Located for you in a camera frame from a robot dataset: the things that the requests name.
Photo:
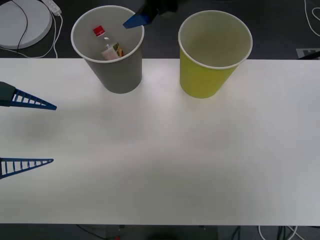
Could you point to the pale grey round floor base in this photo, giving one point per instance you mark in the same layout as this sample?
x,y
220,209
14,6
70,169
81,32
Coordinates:
x,y
37,25

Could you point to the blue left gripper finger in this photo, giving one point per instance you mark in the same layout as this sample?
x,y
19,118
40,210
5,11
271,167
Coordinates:
x,y
5,160
15,98

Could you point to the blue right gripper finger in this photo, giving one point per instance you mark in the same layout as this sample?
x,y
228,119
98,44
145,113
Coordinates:
x,y
138,21

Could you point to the white power strip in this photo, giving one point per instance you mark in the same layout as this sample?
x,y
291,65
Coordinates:
x,y
53,7

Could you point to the yellow-green plastic waste bin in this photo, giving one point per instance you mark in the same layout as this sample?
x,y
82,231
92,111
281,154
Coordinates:
x,y
200,80

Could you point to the grey floor marker tag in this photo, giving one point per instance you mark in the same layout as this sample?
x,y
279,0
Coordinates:
x,y
301,53

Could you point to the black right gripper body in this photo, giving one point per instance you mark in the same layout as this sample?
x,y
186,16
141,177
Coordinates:
x,y
165,6

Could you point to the clear bottle with red cap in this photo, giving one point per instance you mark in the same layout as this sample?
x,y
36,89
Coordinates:
x,y
98,30

